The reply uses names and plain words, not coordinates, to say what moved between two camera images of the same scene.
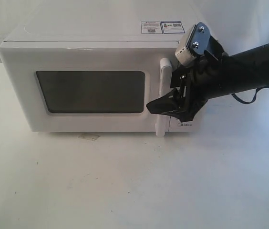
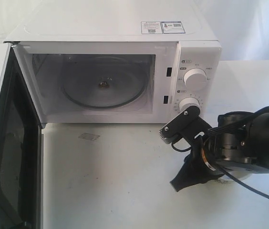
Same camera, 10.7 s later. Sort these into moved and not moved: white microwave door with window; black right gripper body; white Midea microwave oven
Moved: black right gripper body; white microwave door with window
Not moved: white Midea microwave oven
